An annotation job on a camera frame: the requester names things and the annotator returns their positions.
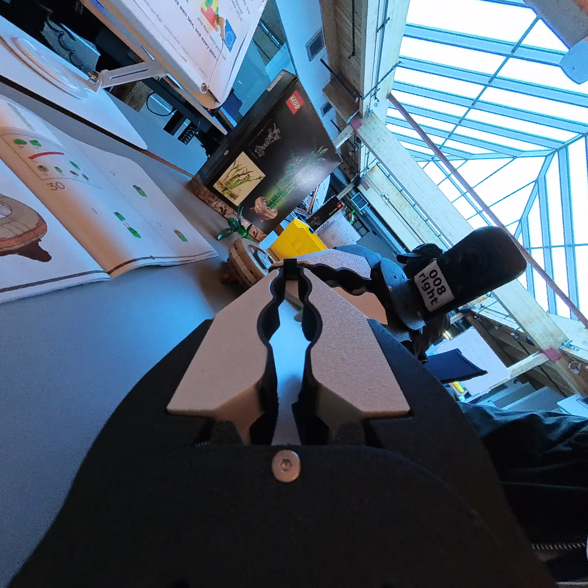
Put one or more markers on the tan round pot base model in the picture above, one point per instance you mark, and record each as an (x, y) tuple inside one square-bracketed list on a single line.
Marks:
[(239, 259)]

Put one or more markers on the printed instruction sheet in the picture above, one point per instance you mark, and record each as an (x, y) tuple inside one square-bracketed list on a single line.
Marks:
[(183, 36)]

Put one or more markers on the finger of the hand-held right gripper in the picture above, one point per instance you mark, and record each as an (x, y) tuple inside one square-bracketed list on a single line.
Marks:
[(367, 307), (335, 264)]

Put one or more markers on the person's right forearm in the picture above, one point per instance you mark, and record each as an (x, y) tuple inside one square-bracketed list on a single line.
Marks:
[(528, 459)]

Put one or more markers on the open instruction booklet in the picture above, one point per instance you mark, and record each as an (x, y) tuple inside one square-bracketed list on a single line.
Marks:
[(92, 206)]

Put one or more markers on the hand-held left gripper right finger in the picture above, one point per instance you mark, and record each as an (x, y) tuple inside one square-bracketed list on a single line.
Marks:
[(353, 367)]

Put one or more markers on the grey desk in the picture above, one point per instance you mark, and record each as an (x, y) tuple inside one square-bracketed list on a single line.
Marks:
[(92, 367)]

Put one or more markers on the black toy set box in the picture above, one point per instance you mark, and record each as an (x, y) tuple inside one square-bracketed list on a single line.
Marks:
[(257, 119)]

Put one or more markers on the white document stand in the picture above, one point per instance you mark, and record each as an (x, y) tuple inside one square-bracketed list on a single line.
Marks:
[(46, 105)]

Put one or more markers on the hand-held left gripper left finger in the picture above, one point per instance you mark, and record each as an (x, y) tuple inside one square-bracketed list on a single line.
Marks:
[(220, 367)]

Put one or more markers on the green sprig with leaves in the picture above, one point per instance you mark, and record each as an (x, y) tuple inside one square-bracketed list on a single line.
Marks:
[(234, 225)]

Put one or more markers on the yellow plastic bin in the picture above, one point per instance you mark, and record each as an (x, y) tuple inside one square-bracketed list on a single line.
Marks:
[(294, 241)]

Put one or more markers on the navy chair back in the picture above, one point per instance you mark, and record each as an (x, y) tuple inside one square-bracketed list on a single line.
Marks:
[(452, 365)]

